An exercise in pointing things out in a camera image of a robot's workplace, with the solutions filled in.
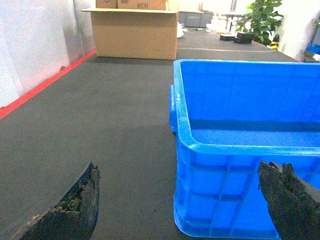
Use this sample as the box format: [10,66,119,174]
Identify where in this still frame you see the black flat boxes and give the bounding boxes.
[219,31,255,45]

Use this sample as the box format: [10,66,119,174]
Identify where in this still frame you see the grey plastic bin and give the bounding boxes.
[178,11,214,28]

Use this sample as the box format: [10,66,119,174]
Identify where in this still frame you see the open cardboard box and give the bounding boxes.
[86,8,179,60]

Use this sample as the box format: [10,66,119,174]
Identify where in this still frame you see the green potted plant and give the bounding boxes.
[236,0,284,46]

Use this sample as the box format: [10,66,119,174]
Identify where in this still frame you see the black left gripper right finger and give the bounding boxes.
[258,161,320,240]

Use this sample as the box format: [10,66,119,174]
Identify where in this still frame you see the cardboard box labelled H3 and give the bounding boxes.
[95,0,169,11]

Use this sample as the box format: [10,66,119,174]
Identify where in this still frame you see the blue plastic crate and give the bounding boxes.
[169,59,320,240]

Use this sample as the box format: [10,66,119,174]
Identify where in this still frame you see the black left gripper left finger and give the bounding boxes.
[11,162,101,240]

